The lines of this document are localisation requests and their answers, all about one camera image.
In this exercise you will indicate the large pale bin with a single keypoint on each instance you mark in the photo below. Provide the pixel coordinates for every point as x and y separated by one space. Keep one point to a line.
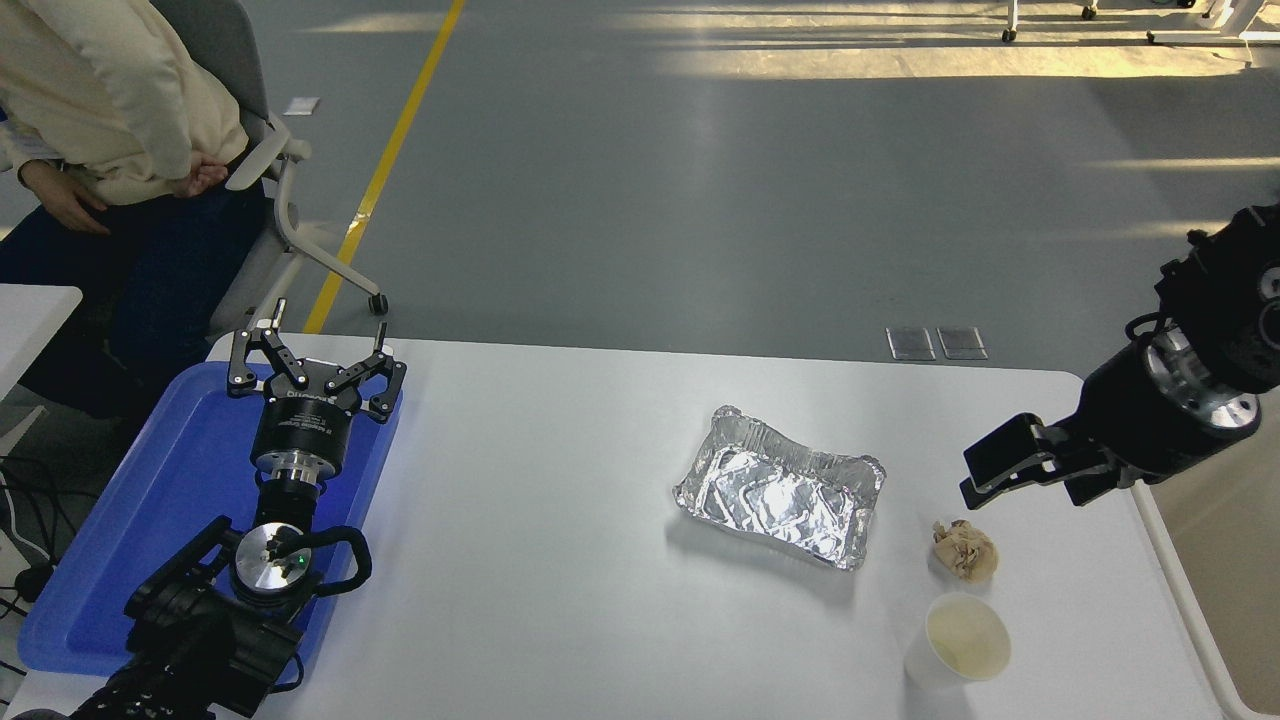
1230 580

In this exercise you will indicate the blue plastic tray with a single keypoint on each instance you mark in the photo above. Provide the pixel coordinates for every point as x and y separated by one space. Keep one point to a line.
150 500

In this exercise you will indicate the white side table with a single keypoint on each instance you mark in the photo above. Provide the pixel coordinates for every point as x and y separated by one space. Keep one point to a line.
30 320

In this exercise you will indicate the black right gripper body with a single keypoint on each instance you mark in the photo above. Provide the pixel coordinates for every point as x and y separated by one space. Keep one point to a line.
1140 415

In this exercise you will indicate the person's left hand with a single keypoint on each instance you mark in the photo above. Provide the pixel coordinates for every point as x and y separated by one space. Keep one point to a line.
200 178

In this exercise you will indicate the person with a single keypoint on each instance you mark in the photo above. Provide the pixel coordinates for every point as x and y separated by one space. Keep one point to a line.
90 90

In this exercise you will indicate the crumpled tan paper ball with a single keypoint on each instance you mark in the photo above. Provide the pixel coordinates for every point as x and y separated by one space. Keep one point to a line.
965 552

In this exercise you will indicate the crumpled foil tray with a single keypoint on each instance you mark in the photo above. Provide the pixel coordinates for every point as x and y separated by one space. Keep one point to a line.
770 495

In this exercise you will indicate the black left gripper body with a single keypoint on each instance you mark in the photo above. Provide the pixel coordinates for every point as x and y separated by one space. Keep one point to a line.
300 422

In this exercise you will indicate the white paper cup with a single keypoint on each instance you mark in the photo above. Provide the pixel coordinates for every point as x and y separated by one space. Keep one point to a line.
965 640

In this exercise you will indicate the person's right hand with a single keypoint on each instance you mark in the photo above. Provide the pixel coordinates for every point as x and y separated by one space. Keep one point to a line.
65 195

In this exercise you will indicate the person's right forearm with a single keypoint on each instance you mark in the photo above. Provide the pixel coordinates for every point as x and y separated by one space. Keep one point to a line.
25 150

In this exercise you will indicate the person's left forearm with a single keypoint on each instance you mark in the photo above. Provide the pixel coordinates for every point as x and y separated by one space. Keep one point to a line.
195 130

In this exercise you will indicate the black power plug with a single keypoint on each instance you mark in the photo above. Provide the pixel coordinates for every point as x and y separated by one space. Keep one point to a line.
35 582

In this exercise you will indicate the grey white office chair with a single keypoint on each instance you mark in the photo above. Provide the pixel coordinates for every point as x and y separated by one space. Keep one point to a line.
290 215

